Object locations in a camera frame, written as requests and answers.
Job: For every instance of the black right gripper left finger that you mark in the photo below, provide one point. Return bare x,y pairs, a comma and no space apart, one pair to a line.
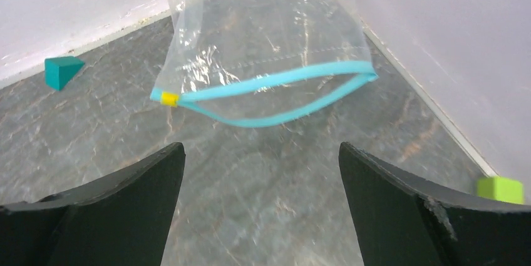
119,219

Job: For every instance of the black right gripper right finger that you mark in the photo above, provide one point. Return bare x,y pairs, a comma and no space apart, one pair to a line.
404,219

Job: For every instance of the clear zip top bag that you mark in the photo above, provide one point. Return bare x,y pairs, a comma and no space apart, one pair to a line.
259,63

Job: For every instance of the lime green cube block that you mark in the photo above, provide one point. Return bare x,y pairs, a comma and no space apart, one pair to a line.
501,189

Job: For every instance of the teal triangular block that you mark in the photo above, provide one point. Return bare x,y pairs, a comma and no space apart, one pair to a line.
59,71

